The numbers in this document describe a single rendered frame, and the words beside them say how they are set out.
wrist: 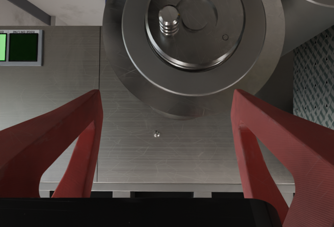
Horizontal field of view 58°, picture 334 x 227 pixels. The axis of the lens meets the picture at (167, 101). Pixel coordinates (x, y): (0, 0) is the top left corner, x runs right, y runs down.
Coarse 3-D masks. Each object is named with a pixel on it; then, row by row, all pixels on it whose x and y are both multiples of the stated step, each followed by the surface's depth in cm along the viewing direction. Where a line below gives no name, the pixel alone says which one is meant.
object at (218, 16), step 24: (168, 0) 22; (192, 0) 23; (216, 0) 22; (240, 0) 22; (192, 24) 22; (216, 24) 22; (240, 24) 22; (168, 48) 22; (192, 48) 22; (216, 48) 22
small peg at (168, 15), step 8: (168, 8) 20; (176, 8) 20; (160, 16) 20; (168, 16) 19; (176, 16) 19; (160, 24) 21; (168, 24) 20; (176, 24) 20; (168, 32) 21; (176, 32) 22
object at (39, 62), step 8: (0, 32) 58; (8, 32) 58; (16, 32) 58; (24, 32) 58; (32, 32) 58; (40, 32) 58; (8, 40) 58; (40, 40) 58; (8, 48) 58; (40, 48) 57; (8, 56) 57; (40, 56) 57; (0, 64) 57; (8, 64) 57; (16, 64) 57; (24, 64) 57; (32, 64) 57; (40, 64) 57
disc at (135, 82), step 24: (120, 0) 25; (264, 0) 24; (120, 24) 24; (120, 48) 24; (264, 48) 24; (120, 72) 24; (264, 72) 24; (144, 96) 24; (168, 96) 24; (192, 96) 24; (216, 96) 24
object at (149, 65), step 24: (144, 0) 24; (144, 24) 24; (264, 24) 24; (144, 48) 24; (240, 48) 24; (144, 72) 24; (168, 72) 24; (192, 72) 24; (216, 72) 24; (240, 72) 24
